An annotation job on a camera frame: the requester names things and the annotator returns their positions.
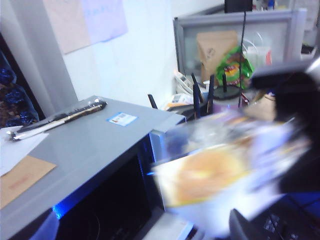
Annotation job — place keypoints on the handwritten lavender paper notice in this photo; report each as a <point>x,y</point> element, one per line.
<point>107,20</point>

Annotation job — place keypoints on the clear plastic box of pastries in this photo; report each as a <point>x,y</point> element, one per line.
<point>212,170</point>

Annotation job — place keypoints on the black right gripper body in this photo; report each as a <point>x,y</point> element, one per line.
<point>307,105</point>

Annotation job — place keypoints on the black silver microwave oven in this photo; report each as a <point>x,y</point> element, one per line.
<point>87,150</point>

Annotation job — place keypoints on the pens in clear bag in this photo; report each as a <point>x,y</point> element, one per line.
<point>62,117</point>

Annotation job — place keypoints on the black router with antennas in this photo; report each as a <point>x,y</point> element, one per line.
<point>211,95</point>

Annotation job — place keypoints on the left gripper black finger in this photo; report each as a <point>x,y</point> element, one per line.
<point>241,225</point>

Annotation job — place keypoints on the white shopping bag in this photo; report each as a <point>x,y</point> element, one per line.
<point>260,55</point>

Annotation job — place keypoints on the dark box of blue-wrapped candies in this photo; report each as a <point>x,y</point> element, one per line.
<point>12,100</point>

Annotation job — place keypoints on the pink paper notice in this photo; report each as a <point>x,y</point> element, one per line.
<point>67,25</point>

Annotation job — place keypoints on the brown paper bag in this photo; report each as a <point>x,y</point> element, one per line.
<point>210,50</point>

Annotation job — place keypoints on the green chips bag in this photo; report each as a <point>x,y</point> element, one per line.
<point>232,67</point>

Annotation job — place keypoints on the white desk phone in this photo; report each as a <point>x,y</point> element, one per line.
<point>182,82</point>

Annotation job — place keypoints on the grey framed office partition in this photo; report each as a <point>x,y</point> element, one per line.
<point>187,37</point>

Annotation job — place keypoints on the purple disc spindle black lid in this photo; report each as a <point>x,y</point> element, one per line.
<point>225,106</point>

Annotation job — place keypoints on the grey bar-shaped wrist camera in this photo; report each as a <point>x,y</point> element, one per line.
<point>280,72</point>

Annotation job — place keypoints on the printed paper leaflets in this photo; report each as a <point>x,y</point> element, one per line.
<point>177,100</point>

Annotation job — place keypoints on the blue white sticker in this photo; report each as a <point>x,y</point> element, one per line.
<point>122,118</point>

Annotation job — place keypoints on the brown paper envelope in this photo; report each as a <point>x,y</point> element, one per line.
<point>22,180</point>

